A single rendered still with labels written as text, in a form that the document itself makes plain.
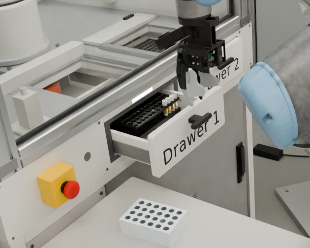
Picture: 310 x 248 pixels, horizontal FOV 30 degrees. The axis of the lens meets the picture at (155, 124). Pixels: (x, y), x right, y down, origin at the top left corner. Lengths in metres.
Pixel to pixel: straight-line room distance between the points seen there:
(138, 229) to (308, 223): 1.30
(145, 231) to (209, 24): 0.45
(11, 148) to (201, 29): 0.46
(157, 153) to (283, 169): 1.58
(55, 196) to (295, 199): 1.51
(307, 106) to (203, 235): 0.55
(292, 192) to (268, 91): 1.86
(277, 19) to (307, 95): 2.43
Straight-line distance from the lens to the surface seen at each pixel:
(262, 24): 3.25
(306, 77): 0.76
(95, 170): 1.38
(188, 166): 1.73
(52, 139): 1.26
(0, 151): 1.17
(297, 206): 2.53
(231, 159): 1.95
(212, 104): 1.45
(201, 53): 1.24
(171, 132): 1.33
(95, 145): 1.36
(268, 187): 2.70
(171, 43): 1.30
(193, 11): 1.22
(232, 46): 1.75
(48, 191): 1.24
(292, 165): 2.85
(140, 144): 1.34
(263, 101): 0.77
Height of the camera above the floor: 1.56
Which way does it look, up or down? 28 degrees down
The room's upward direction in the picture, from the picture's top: 7 degrees counter-clockwise
